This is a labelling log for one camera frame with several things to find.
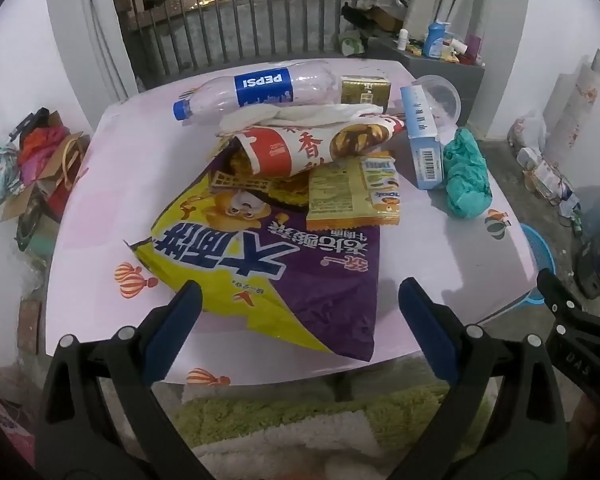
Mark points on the blue lotion bottle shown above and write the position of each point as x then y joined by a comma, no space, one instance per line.
434,42

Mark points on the brown paper bag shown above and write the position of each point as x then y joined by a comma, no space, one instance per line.
72,155

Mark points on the rolled printed paper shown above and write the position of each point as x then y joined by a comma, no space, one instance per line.
575,110

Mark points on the small white bottle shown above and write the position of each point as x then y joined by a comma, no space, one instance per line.
404,40

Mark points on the balcony clutter pile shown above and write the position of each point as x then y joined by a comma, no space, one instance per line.
380,10

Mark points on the grey cabinet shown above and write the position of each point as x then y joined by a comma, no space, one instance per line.
445,72

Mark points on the clear plastic cup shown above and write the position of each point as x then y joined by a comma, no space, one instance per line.
442,100

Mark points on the green white carton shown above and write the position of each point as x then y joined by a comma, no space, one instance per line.
351,42

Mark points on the crumpled teal plastic bag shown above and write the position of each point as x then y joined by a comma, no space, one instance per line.
465,175

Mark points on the metal balcony railing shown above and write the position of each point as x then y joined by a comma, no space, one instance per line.
240,35

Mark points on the green white shaggy rug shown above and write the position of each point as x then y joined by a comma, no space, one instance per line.
280,410

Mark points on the blue plastic basket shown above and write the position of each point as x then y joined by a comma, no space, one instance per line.
537,255

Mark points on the yellow snack packet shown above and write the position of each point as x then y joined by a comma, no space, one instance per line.
335,195

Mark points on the white plastic bag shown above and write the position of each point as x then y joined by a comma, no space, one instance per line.
527,132

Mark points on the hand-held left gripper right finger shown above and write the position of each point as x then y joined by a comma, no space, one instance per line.
427,327

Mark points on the purple box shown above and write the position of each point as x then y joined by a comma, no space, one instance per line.
473,50

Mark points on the clear plastic bottle blue label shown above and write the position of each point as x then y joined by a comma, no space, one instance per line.
215,95

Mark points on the small gold box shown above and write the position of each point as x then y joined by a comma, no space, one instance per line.
365,92

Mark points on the pile of colourful bags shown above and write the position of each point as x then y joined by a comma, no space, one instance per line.
40,145

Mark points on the small green yellow packet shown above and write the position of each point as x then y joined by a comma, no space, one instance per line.
380,172

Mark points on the purple yellow noodle bag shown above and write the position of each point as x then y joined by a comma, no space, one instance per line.
320,290

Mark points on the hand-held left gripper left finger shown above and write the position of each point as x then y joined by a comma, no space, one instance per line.
176,327

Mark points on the pile of floor packets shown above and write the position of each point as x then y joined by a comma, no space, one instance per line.
545,177

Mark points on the blue white carton box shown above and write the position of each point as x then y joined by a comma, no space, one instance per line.
420,130

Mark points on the red white snack bag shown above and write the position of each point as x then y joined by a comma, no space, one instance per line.
275,152

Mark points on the crumpled white tissue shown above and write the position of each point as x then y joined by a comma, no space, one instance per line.
300,116

